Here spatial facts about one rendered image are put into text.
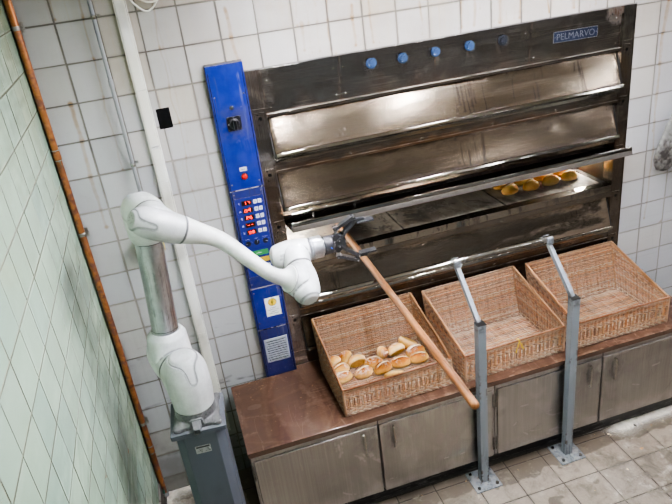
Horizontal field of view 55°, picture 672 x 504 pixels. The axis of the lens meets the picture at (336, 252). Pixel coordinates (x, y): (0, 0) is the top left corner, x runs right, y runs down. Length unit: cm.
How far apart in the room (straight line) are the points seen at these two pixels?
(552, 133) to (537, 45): 45
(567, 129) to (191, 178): 190
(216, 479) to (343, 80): 176
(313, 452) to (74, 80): 189
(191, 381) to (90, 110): 118
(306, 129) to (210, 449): 142
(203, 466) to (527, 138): 217
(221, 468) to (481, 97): 203
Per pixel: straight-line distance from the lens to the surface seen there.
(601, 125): 369
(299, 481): 320
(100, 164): 292
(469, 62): 322
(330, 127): 300
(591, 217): 386
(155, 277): 247
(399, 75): 308
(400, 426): 318
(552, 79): 346
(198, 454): 263
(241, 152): 291
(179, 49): 283
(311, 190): 306
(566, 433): 365
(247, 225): 302
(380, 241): 327
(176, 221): 225
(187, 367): 244
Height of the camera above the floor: 259
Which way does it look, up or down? 26 degrees down
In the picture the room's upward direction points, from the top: 8 degrees counter-clockwise
